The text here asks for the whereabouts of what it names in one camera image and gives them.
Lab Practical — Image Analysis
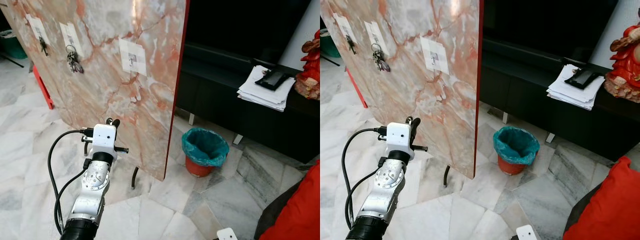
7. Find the key bunch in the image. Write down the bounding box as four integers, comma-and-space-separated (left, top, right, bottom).
65, 44, 85, 75
370, 43, 392, 73

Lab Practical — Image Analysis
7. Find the red veined marble board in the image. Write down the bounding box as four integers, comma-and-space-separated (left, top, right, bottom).
320, 0, 485, 180
0, 0, 191, 182

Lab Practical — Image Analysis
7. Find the red bar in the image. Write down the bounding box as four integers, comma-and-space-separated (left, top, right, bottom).
344, 67, 369, 109
32, 64, 56, 110

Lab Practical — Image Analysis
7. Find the red bin teal bag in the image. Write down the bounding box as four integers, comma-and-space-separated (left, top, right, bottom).
180, 126, 231, 179
492, 125, 541, 176

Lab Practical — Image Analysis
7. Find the teal plastic bin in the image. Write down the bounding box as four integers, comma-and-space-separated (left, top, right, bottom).
320, 28, 341, 59
0, 28, 29, 60

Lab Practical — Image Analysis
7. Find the red robed figurine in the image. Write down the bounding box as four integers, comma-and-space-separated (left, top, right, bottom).
603, 23, 640, 104
293, 28, 321, 101

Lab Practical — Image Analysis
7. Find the red cushion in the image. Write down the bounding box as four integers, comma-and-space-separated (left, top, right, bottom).
257, 159, 321, 240
562, 155, 640, 240

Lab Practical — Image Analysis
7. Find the black TV cabinet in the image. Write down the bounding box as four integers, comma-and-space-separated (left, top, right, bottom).
174, 42, 321, 164
479, 37, 640, 162

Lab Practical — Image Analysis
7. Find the black tablet device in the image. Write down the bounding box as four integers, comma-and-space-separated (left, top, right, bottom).
563, 67, 600, 91
254, 69, 289, 92

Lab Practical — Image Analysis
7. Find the white paper stack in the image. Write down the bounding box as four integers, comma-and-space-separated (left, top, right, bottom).
236, 64, 297, 113
546, 63, 606, 111

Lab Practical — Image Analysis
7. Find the black television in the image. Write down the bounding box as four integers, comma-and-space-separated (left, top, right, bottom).
483, 0, 619, 64
184, 0, 314, 64

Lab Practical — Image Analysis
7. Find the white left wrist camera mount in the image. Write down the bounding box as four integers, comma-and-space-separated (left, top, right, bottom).
385, 122, 415, 161
91, 124, 119, 162

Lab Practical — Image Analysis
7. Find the white adhesive wall hook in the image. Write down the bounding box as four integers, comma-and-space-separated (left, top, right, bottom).
118, 38, 149, 77
363, 20, 391, 58
332, 12, 359, 46
58, 21, 84, 59
420, 36, 450, 76
25, 13, 51, 47

